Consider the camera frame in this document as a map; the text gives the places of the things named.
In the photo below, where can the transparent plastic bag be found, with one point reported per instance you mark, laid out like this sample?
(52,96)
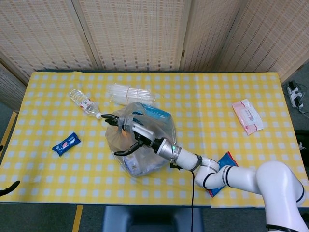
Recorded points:
(159,125)

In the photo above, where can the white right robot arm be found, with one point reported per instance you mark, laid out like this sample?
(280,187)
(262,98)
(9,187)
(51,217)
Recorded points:
(241,176)

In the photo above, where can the blue white carton box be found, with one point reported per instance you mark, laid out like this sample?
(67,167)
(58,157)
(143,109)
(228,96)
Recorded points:
(140,166)

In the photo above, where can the clear plastic water bottle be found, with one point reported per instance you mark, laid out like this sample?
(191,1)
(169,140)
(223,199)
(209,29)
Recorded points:
(84,104)

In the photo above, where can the beige woven folding screen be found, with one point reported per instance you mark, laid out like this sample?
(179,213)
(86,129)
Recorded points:
(135,31)

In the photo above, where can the bundle of clear straws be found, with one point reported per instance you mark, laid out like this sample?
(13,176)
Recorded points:
(130,94)

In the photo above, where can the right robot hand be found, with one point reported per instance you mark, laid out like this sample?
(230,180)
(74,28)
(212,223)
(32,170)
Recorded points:
(143,134)

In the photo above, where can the blue rectangular box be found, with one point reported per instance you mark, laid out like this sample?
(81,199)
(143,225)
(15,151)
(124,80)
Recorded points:
(155,111)

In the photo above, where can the blue red snack packet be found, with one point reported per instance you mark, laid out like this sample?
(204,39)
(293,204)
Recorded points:
(227,160)

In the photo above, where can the pink wet wipes pack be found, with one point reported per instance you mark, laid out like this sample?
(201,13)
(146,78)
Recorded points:
(247,116)

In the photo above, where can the white power strip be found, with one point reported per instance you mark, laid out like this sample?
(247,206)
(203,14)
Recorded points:
(295,95)

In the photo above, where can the small dark blue snack pack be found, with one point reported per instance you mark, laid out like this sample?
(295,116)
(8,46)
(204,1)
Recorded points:
(66,143)

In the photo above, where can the yellow white checkered tablecloth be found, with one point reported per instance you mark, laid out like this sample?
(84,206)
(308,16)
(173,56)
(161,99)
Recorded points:
(72,178)

